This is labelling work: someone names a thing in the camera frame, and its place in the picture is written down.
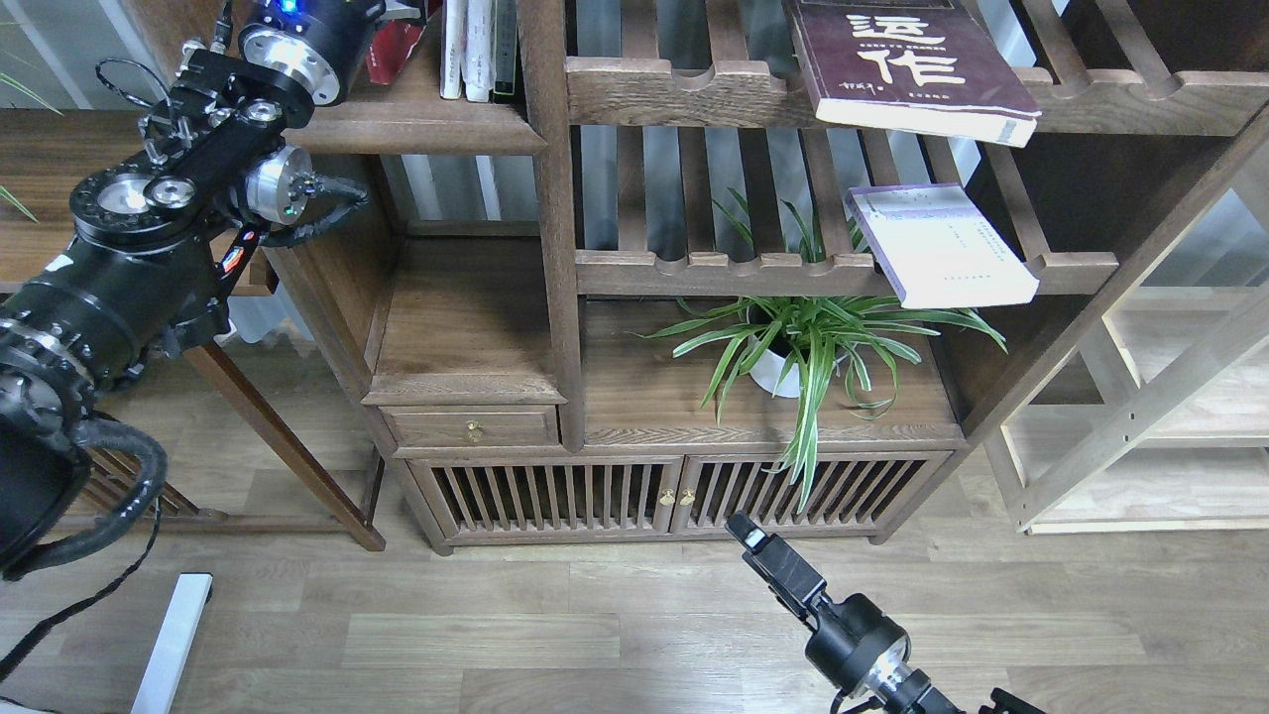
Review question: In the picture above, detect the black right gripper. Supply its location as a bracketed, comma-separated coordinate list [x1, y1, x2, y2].
[725, 512, 827, 624]

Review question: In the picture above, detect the white and purple book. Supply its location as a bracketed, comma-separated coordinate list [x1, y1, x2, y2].
[846, 183, 1041, 309]

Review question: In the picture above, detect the red paperback book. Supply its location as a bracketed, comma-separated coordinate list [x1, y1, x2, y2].
[365, 1, 443, 85]

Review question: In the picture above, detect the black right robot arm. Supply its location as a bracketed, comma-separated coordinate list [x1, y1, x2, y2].
[726, 514, 961, 713]

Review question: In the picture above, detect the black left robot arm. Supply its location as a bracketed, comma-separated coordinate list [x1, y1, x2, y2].
[1, 1, 424, 580]

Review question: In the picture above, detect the white plant pot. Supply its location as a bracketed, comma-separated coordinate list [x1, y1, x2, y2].
[749, 337, 802, 399]

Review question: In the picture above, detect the green spider plant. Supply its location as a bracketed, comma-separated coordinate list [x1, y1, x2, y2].
[640, 188, 1008, 515]

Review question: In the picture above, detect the dark wooden bookshelf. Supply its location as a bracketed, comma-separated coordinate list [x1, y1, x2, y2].
[269, 1, 1266, 554]

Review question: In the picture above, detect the maroon book with white characters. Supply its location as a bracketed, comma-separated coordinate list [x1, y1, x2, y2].
[783, 1, 1041, 148]

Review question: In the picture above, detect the dark green upright book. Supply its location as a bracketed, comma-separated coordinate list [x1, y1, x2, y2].
[491, 0, 522, 104]

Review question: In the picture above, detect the white upright book left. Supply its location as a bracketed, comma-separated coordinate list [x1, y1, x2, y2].
[439, 0, 468, 100]

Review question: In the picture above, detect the white stand leg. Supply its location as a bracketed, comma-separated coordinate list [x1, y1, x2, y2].
[129, 572, 214, 713]

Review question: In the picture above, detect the slatted wooden rack left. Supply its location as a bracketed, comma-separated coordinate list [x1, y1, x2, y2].
[80, 448, 228, 525]

